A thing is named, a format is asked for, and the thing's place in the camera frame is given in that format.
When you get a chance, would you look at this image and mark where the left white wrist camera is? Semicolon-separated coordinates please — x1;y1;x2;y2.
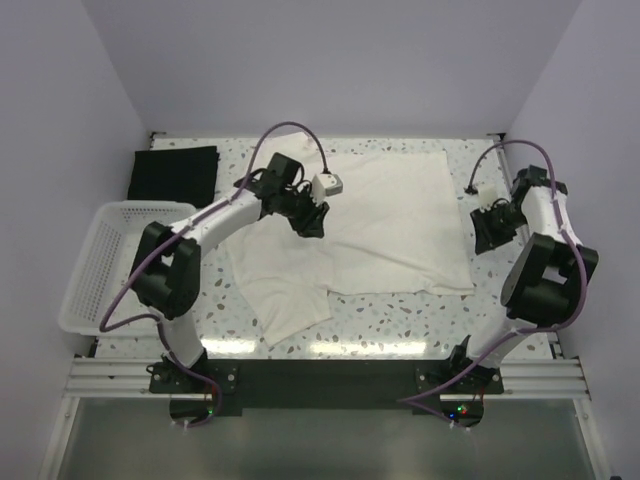
311;173;344;204

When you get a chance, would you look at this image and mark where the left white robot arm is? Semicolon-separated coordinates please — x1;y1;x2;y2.
130;153;343;392

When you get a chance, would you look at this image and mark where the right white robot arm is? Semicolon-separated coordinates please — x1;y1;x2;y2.
445;166;599;393

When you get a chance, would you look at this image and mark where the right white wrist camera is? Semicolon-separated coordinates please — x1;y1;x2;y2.
476;184;499;210

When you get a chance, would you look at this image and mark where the white plastic basket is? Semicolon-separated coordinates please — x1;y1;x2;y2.
58;201;196;336

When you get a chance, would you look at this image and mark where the folded black t shirt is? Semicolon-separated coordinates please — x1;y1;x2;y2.
127;146;220;208

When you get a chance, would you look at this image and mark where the aluminium front rail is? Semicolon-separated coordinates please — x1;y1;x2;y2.
63;358;591;400

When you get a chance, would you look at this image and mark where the white t shirt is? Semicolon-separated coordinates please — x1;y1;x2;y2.
224;151;474;346

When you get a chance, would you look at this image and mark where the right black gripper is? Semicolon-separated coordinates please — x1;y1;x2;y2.
470;203;527;256

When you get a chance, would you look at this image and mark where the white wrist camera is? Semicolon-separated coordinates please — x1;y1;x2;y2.
476;184;499;210
311;173;344;204

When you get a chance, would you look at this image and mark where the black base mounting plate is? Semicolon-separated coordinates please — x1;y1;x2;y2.
146;357;504;426

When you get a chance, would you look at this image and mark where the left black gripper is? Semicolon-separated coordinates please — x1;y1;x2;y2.
278;185;329;239

